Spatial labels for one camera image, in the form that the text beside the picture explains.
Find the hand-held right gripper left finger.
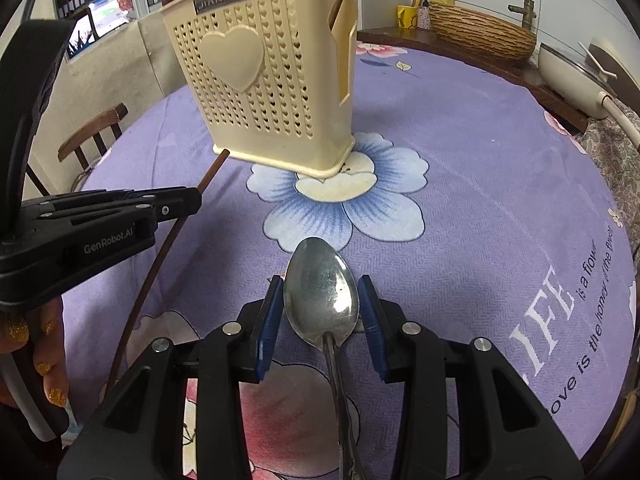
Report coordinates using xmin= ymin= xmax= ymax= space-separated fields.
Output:
xmin=56 ymin=275 xmax=285 ymax=480

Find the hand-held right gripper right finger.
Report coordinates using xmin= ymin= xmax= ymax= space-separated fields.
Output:
xmin=357 ymin=274 xmax=585 ymax=480

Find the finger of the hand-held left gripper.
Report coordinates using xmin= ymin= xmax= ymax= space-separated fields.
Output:
xmin=20 ymin=186 xmax=202 ymax=211
xmin=37 ymin=200 xmax=202 ymax=223

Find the metal spoon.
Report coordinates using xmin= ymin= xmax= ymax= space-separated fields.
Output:
xmin=283 ymin=236 xmax=368 ymax=480

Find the cream plastic utensil holder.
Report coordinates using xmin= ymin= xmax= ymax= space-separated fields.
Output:
xmin=161 ymin=0 xmax=362 ymax=179

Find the person's left hand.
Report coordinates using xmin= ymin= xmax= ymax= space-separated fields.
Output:
xmin=0 ymin=302 xmax=70 ymax=408

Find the wooden chair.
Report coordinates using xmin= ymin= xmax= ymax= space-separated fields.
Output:
xmin=25 ymin=102 xmax=130 ymax=196

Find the purple floral tablecloth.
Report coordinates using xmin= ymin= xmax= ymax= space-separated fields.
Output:
xmin=60 ymin=42 xmax=638 ymax=480

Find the brown patterned cloth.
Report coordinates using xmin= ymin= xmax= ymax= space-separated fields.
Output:
xmin=580 ymin=97 xmax=640 ymax=251

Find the yellow cup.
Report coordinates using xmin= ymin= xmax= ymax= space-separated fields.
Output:
xmin=396 ymin=4 xmax=423 ymax=31

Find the woven basket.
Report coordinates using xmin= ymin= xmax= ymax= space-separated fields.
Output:
xmin=429 ymin=2 xmax=537 ymax=62

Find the cream frying pan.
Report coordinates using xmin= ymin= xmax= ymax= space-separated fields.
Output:
xmin=537 ymin=42 xmax=640 ymax=146

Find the white spatula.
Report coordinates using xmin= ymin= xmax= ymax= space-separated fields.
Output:
xmin=577 ymin=42 xmax=619 ymax=81

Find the bronze faucet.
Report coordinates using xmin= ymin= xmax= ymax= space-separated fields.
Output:
xmin=507 ymin=0 xmax=538 ymax=31

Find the cream and brown pot lid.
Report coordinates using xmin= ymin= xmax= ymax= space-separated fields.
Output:
xmin=587 ymin=37 xmax=632 ymax=92

